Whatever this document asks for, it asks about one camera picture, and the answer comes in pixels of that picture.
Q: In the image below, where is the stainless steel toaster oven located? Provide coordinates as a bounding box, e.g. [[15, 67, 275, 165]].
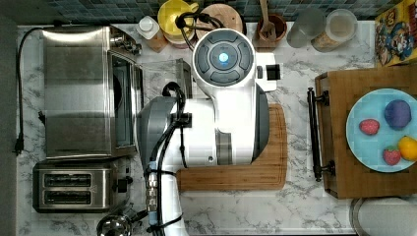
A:
[[42, 26, 192, 159]]

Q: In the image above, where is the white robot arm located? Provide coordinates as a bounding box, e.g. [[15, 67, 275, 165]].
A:
[[135, 29, 269, 236]]

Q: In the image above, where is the bamboo cutting board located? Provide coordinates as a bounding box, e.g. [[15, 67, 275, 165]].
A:
[[177, 103, 288, 192]]

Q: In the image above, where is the brown utensil holder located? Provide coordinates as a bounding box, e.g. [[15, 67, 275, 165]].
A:
[[252, 14, 287, 52]]

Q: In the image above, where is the round wooden lid jar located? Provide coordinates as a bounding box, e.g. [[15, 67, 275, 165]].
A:
[[196, 3, 244, 38]]

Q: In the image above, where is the wooden spoon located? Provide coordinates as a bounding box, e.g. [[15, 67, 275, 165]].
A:
[[260, 0, 276, 41]]

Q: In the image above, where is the white cap bottle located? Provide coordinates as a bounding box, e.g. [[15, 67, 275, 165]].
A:
[[136, 16, 168, 53]]

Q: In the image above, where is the yellow plastic cup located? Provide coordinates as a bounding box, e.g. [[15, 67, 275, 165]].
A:
[[157, 0, 199, 41]]

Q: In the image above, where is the frosted glass jar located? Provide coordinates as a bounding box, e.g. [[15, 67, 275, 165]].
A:
[[287, 8, 327, 48]]

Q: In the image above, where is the stainless steel pot lid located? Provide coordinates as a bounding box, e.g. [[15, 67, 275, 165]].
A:
[[96, 210, 148, 236]]

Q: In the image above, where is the wooden drawer box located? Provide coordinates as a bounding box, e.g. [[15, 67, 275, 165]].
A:
[[308, 65, 416, 199]]

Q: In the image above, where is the pink toy strawberry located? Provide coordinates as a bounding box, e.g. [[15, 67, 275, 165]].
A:
[[359, 119, 380, 136]]

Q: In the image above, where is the clear cereal jar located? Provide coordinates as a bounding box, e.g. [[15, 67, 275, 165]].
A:
[[311, 9, 357, 52]]

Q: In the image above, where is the light blue plate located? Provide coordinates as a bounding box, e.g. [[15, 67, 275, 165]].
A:
[[346, 88, 417, 173]]

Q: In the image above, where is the silver two-slot toaster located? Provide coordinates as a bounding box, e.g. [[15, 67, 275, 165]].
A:
[[32, 158, 133, 213]]

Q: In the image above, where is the red toy strawberry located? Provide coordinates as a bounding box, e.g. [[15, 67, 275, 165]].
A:
[[383, 147, 401, 166]]

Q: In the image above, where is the purple toy fruit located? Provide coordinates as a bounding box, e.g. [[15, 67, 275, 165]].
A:
[[385, 99, 412, 130]]

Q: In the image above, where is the white paper towel roll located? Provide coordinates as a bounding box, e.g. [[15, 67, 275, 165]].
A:
[[349, 198, 417, 236]]

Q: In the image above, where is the yellow orange toy fruit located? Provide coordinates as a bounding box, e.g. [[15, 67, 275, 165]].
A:
[[397, 136, 417, 161]]

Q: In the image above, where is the colourful cereal box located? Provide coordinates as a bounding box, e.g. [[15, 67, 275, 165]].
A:
[[375, 0, 417, 67]]

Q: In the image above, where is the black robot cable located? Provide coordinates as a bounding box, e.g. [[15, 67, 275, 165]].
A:
[[154, 81, 193, 236]]

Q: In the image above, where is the black oven power cord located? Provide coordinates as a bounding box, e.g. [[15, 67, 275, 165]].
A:
[[12, 27, 47, 156]]

